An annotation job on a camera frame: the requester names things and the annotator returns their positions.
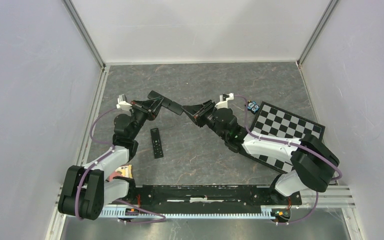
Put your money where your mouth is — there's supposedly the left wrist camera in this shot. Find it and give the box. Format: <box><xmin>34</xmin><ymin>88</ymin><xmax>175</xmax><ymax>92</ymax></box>
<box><xmin>116</xmin><ymin>94</ymin><xmax>132</xmax><ymax>112</ymax></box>

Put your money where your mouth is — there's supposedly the black remote with buttons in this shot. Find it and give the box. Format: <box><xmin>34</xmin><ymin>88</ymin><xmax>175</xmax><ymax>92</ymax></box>
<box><xmin>150</xmin><ymin>127</ymin><xmax>164</xmax><ymax>159</ymax></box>

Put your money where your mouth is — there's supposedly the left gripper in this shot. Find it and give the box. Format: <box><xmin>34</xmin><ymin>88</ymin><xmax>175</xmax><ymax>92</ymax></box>
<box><xmin>129</xmin><ymin>96</ymin><xmax>165</xmax><ymax>140</ymax></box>

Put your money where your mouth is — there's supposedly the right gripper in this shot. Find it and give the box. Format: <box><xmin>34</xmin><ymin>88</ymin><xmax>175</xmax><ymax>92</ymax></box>
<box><xmin>181</xmin><ymin>99</ymin><xmax>227</xmax><ymax>141</ymax></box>

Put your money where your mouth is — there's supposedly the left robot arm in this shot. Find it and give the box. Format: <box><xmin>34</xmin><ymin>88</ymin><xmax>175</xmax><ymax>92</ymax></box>
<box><xmin>57</xmin><ymin>95</ymin><xmax>165</xmax><ymax>220</ymax></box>

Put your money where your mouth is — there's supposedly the black white chessboard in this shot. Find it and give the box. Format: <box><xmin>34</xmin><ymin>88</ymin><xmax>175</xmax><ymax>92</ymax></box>
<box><xmin>244</xmin><ymin>101</ymin><xmax>326</xmax><ymax>175</ymax></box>

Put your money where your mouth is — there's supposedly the black remote back up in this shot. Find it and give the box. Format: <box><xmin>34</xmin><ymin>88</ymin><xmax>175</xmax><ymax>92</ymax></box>
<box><xmin>147</xmin><ymin>90</ymin><xmax>184</xmax><ymax>116</ymax></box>

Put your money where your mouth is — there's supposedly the white cable duct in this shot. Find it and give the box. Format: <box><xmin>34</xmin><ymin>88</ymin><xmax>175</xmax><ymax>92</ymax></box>
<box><xmin>99</xmin><ymin>205</ymin><xmax>291</xmax><ymax>220</ymax></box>

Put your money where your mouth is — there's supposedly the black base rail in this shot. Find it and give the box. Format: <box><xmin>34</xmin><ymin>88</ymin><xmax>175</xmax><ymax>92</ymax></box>
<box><xmin>123</xmin><ymin>184</ymin><xmax>302</xmax><ymax>214</ymax></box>

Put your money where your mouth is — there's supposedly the blue owl figure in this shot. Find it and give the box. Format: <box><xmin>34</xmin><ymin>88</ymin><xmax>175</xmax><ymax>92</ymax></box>
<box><xmin>246</xmin><ymin>100</ymin><xmax>260</xmax><ymax>115</ymax></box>

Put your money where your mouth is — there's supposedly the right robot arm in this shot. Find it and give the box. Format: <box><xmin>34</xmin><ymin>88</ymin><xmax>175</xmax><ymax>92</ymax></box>
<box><xmin>181</xmin><ymin>100</ymin><xmax>342</xmax><ymax>204</ymax></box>

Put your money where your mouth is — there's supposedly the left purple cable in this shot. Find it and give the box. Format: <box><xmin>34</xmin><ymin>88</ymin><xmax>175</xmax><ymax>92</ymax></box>
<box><xmin>74</xmin><ymin>107</ymin><xmax>118</xmax><ymax>221</ymax></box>

